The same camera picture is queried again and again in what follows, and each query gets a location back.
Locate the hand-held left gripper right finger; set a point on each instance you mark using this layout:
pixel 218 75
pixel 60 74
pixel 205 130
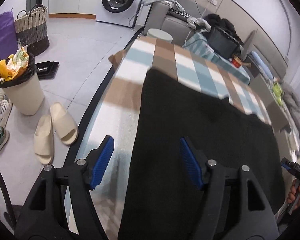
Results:
pixel 190 162

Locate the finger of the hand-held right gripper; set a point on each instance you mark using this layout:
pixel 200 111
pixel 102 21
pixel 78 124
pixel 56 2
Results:
pixel 286 164

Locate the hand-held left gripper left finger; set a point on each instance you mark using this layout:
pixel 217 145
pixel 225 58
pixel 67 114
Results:
pixel 102 162

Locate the black knit t-shirt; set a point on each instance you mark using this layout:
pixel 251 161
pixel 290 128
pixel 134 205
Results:
pixel 190 110

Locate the person's right hand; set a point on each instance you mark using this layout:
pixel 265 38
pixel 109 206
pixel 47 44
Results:
pixel 295 192

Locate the cream slipper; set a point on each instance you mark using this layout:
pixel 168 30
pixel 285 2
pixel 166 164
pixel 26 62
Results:
pixel 43 140
pixel 65 122

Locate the grey duvet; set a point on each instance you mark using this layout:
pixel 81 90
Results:
pixel 293 102

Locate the green toys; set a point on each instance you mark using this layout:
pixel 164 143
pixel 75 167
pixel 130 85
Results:
pixel 277 92

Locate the checkered tablecloth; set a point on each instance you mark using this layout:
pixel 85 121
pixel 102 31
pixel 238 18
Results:
pixel 130 92

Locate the beige storage box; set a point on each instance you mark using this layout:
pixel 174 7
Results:
pixel 262 90

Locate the cream trash bin black bag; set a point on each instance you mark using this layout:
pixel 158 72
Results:
pixel 25 95

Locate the blue pillow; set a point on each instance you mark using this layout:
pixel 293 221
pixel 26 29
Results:
pixel 260 62

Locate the black floor tray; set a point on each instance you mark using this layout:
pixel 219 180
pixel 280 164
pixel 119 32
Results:
pixel 47 70

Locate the grey bed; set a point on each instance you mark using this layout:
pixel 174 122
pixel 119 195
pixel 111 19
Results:
pixel 277 55

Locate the red bowl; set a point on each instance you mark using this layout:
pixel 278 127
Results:
pixel 236 62

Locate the group of sneakers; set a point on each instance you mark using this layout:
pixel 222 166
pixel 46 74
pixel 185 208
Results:
pixel 0 110

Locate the teal striped side table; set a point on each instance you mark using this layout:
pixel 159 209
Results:
pixel 202 47

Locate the round white stool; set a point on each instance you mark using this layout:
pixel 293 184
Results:
pixel 160 33

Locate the grey sofa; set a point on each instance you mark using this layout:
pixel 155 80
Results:
pixel 172 25

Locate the white hoodie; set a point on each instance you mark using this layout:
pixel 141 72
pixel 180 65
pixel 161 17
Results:
pixel 197 22

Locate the black jacket pile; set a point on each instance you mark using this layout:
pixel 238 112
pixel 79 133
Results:
pixel 222 23

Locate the woven laundry basket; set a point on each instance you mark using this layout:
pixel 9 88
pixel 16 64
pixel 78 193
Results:
pixel 30 30

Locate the purple bag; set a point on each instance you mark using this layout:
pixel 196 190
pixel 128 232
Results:
pixel 2 37

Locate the wall socket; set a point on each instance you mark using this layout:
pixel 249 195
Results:
pixel 212 1

